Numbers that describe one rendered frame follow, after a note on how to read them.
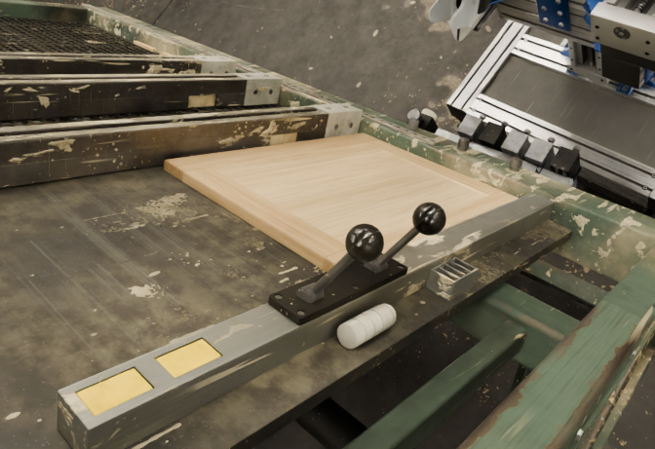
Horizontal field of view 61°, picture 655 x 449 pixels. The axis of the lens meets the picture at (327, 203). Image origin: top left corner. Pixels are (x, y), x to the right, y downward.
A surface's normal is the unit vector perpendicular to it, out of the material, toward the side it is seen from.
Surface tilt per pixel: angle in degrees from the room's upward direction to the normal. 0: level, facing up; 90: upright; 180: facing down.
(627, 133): 0
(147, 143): 90
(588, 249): 35
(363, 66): 0
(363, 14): 0
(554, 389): 55
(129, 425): 90
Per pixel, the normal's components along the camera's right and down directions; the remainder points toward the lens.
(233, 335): 0.19, -0.90
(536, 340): -0.66, 0.18
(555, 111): -0.43, -0.38
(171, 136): 0.73, 0.39
